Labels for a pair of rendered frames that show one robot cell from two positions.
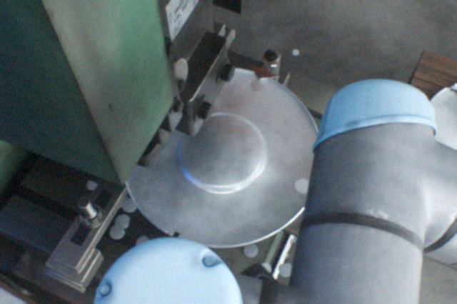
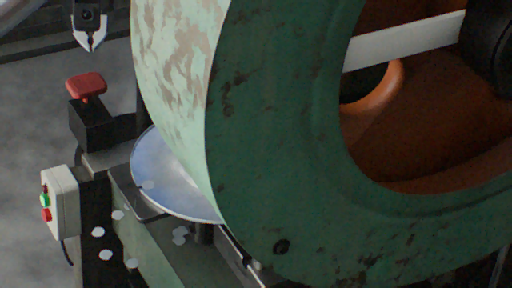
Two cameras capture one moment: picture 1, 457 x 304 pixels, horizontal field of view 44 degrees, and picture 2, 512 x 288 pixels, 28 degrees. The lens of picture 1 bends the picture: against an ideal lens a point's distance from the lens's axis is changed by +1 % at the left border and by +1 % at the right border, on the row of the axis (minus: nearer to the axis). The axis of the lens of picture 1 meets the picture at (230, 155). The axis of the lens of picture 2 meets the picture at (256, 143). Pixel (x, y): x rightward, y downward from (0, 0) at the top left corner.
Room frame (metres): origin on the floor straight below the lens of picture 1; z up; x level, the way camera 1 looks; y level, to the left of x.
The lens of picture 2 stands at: (1.14, -1.09, 1.97)
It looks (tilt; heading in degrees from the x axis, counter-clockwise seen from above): 40 degrees down; 122
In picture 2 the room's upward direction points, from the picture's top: 6 degrees clockwise
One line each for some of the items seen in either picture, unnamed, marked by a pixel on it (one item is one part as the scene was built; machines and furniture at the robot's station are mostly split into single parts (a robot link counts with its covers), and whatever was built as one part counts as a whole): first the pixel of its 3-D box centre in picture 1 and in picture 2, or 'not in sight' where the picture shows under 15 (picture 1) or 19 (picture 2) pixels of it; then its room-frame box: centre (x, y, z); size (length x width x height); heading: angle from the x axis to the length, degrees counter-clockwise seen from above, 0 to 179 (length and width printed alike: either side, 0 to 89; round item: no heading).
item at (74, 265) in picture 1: (88, 221); not in sight; (0.27, 0.20, 0.76); 0.17 x 0.06 x 0.10; 155
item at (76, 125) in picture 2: not in sight; (92, 145); (0.04, 0.05, 0.62); 0.10 x 0.06 x 0.20; 155
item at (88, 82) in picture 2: not in sight; (87, 98); (0.03, 0.06, 0.72); 0.07 x 0.06 x 0.08; 65
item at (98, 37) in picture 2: not in sight; (99, 24); (0.06, 0.06, 0.91); 0.06 x 0.03 x 0.09; 131
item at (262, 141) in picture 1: (221, 150); (215, 162); (0.37, 0.01, 0.78); 0.29 x 0.29 x 0.01
